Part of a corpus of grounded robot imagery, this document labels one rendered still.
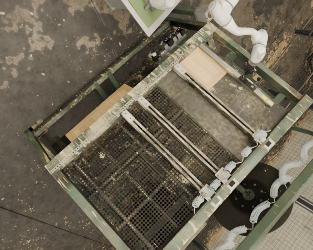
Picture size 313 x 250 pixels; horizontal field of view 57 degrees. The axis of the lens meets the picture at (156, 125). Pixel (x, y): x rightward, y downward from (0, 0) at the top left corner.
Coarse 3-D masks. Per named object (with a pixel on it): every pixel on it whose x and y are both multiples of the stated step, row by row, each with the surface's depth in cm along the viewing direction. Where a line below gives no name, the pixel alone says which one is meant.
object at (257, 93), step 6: (204, 48) 293; (210, 54) 291; (216, 60) 289; (222, 60) 289; (222, 66) 288; (228, 66) 286; (228, 72) 288; (234, 72) 284; (258, 90) 278; (258, 96) 277; (264, 102) 277
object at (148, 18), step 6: (132, 0) 248; (138, 0) 251; (138, 6) 253; (144, 6) 257; (138, 12) 256; (144, 12) 259; (150, 12) 263; (156, 12) 266; (162, 12) 270; (144, 18) 262; (150, 18) 266; (156, 18) 269; (150, 24) 268
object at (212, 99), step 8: (176, 64) 283; (176, 72) 287; (184, 72) 281; (192, 80) 279; (200, 88) 275; (208, 96) 273; (216, 104) 271; (224, 104) 270; (224, 112) 270; (232, 112) 268; (232, 120) 269; (240, 120) 265; (240, 128) 268; (248, 128) 265; (264, 136) 245; (272, 144) 254
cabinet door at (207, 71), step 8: (192, 56) 293; (200, 56) 293; (208, 56) 293; (184, 64) 289; (192, 64) 290; (200, 64) 290; (208, 64) 290; (216, 64) 290; (192, 72) 287; (200, 72) 287; (208, 72) 287; (216, 72) 287; (224, 72) 287; (200, 80) 284; (208, 80) 284; (216, 80) 284; (208, 88) 281
